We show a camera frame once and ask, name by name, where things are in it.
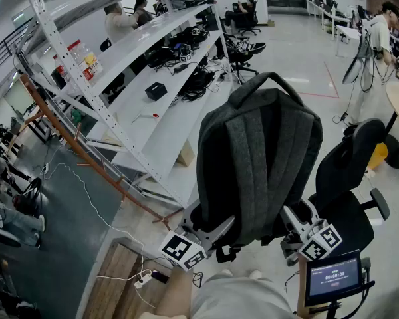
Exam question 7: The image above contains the black office chair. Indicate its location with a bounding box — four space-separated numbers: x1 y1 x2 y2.
225 41 267 83
307 118 392 256
232 0 262 36

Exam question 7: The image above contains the pile of black cables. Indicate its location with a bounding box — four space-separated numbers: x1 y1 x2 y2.
178 67 217 102

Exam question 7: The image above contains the yellow bin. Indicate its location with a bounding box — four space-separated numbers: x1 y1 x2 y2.
368 142 389 171

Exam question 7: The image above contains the small black display screen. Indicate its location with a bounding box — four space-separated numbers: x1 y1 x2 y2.
304 249 364 308

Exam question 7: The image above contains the person's right forearm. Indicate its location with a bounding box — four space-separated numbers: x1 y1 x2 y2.
297 254 312 318

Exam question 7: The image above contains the white metal shelving unit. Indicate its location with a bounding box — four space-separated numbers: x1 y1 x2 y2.
15 0 235 209

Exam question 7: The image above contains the person's left forearm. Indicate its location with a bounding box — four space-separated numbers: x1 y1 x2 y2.
154 266 196 319

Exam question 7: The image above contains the black metal railing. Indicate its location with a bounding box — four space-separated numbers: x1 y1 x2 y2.
0 0 104 81

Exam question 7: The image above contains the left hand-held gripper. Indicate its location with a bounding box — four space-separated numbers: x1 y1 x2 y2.
158 215 237 272

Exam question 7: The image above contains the small black box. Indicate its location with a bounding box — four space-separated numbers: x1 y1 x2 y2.
144 82 168 101

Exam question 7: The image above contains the black phone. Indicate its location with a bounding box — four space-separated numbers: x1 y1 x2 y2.
151 270 170 285

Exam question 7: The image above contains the person's light grey shirt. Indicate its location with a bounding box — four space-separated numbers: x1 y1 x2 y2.
189 270 300 319

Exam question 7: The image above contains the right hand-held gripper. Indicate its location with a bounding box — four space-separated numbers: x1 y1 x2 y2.
279 198 343 267

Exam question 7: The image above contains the large clear plastic bottle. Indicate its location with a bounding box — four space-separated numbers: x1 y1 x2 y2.
67 39 104 84

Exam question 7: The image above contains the row of white desks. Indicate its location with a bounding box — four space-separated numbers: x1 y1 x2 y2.
307 0 365 58

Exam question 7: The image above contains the white power cable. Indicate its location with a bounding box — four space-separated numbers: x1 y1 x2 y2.
48 163 154 280

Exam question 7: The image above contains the dark grey felt backpack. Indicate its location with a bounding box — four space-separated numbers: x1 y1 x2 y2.
190 72 324 264

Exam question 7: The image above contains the pile of black equipment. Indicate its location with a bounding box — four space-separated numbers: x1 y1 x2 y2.
146 25 211 70

